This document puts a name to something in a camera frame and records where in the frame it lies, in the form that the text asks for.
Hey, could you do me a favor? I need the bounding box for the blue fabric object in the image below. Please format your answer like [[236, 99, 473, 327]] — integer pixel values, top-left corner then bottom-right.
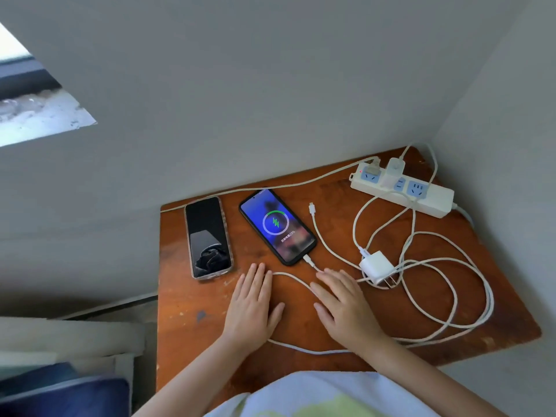
[[0, 362, 131, 417]]

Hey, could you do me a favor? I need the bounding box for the white charger block with plug prongs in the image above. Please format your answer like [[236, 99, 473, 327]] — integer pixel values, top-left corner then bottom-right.
[[359, 251, 398, 288]]

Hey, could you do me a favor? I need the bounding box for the white power strip cord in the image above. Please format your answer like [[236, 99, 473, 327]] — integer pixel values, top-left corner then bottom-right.
[[452, 203, 475, 228]]

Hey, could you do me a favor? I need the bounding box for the white furniture frame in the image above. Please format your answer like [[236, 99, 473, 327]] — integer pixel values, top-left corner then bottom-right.
[[0, 316, 148, 387]]

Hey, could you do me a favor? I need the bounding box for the long white charging cable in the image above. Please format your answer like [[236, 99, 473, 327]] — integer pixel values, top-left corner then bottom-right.
[[266, 143, 496, 356]]

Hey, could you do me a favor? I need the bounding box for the dark-screen phone in clear case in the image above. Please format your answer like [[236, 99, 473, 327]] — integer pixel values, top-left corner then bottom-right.
[[184, 196, 235, 281]]

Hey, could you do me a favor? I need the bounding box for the person's left hand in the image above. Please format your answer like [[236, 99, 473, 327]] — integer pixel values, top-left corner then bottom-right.
[[222, 263, 286, 353]]

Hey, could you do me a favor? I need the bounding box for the person's right forearm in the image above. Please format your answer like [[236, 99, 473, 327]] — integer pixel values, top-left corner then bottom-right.
[[356, 336, 500, 417]]

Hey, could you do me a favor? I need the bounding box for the person's left forearm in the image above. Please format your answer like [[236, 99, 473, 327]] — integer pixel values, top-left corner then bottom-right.
[[132, 336, 259, 417]]

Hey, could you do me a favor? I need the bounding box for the window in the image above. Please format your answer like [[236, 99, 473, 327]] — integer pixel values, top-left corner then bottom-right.
[[0, 21, 97, 148]]

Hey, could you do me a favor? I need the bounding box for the white plugged-in charger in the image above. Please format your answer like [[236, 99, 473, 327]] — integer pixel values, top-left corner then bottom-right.
[[381, 157, 406, 190]]

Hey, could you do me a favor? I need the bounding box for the lit-screen phone in black case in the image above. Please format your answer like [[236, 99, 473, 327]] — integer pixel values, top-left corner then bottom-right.
[[238, 188, 318, 266]]

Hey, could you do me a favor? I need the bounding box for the person's white and green shirt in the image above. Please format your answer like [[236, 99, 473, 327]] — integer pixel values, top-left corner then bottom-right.
[[204, 371, 439, 417]]

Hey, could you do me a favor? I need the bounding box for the white cable with free connector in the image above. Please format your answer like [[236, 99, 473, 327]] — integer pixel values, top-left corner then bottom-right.
[[308, 203, 392, 291]]

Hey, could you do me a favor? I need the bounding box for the white power strip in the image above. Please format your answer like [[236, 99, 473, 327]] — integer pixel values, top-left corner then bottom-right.
[[350, 162, 455, 219]]

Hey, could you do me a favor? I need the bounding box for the person's right hand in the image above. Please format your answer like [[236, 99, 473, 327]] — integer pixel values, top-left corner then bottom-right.
[[309, 269, 387, 353]]

